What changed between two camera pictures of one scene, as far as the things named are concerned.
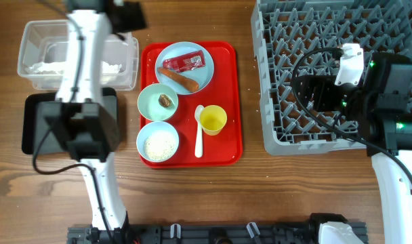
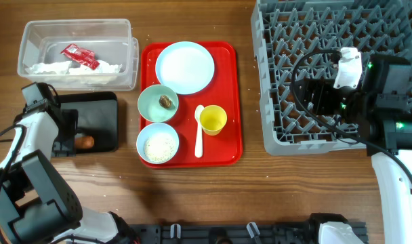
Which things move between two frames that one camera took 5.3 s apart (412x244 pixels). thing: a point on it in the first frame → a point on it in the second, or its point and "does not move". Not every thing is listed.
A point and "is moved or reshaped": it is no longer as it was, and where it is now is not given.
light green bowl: x=148 y=104 does not move
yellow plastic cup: x=213 y=118 does not move
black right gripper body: x=328 y=97 does not move
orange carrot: x=189 y=85 is moved or reshaped
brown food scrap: x=164 y=100 does not move
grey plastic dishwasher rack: x=284 y=31 does not move
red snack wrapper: x=190 y=61 is moved or reshaped
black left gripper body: x=129 y=21 → x=62 y=144
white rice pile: x=160 y=145 does not move
